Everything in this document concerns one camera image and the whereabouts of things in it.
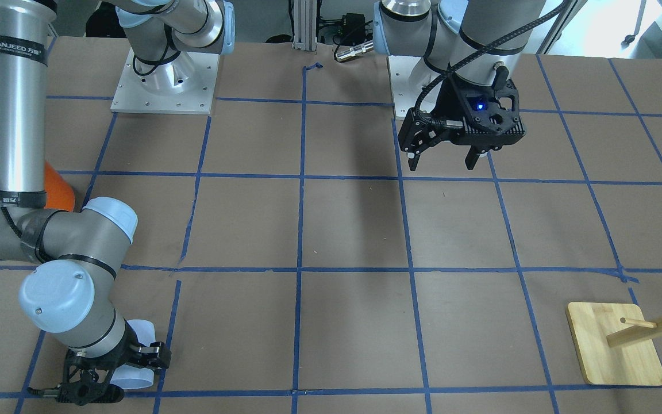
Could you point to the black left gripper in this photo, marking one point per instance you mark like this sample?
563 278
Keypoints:
451 101

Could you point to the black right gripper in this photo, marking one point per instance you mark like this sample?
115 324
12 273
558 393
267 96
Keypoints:
128 349

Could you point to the light blue plastic cup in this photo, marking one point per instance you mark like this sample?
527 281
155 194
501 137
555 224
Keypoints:
128 377

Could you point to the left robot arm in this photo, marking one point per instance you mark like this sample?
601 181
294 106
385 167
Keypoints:
467 50

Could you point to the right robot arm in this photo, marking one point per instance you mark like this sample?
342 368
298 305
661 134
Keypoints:
77 254

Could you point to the wooden cup rack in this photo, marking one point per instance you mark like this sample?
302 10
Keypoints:
614 344

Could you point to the orange can with silver lid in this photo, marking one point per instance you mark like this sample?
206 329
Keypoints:
57 194

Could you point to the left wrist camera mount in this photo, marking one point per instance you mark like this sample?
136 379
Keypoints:
490 114

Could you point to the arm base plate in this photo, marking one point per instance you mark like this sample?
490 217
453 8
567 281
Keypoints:
408 76
184 86

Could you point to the aluminium frame post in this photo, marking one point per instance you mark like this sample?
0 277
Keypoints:
304 24

